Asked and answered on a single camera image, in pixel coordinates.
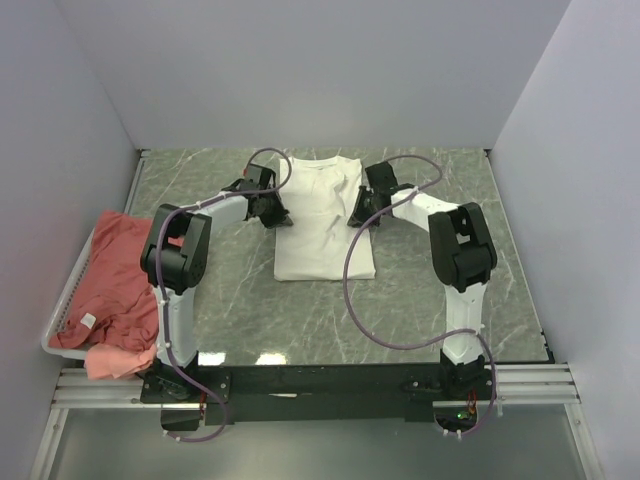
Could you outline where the white t-shirt red print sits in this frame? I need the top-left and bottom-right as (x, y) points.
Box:
(274, 155), (363, 281)

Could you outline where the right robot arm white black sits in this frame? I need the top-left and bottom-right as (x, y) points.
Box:
(342, 161), (497, 399)

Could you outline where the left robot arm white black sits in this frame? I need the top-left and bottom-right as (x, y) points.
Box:
(140, 164), (293, 402)

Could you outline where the red t-shirt in tray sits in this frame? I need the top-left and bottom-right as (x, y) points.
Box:
(48, 209), (161, 354)

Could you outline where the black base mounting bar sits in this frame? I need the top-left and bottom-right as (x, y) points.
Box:
(140, 363), (493, 432)

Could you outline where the pink t-shirt in tray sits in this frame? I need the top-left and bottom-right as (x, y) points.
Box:
(84, 344), (157, 380)

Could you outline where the white plastic tray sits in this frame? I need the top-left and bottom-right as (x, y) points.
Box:
(38, 227), (166, 361)

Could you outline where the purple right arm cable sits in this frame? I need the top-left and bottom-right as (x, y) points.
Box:
(342, 154), (499, 441)

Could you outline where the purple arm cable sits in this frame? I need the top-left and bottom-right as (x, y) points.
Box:
(157, 147), (294, 445)
(342, 154), (499, 441)

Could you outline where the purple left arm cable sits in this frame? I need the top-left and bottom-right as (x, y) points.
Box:
(157, 147), (294, 445)

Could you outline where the aluminium frame rail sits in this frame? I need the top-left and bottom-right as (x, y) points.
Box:
(30, 363), (604, 479)

